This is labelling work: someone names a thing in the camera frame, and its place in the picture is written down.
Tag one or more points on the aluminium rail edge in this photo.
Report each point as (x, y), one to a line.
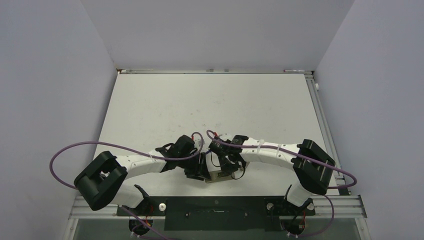
(212, 71)
(349, 206)

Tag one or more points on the aluminium rail back edge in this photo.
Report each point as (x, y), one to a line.
(212, 71)

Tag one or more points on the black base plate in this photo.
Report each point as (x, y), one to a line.
(223, 213)

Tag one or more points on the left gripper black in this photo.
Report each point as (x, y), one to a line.
(199, 171)

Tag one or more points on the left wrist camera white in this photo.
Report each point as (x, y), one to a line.
(198, 143)

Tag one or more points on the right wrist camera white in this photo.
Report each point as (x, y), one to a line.
(225, 136)

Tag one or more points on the white grey remote control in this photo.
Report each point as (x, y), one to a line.
(219, 176)

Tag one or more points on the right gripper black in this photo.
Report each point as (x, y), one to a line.
(229, 169)

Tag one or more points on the aluminium rail right edge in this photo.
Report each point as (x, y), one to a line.
(349, 206)

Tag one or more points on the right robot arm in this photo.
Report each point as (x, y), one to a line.
(312, 165)

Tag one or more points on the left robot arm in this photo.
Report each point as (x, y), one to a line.
(105, 180)

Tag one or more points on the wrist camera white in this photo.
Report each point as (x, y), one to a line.
(198, 143)
(225, 136)

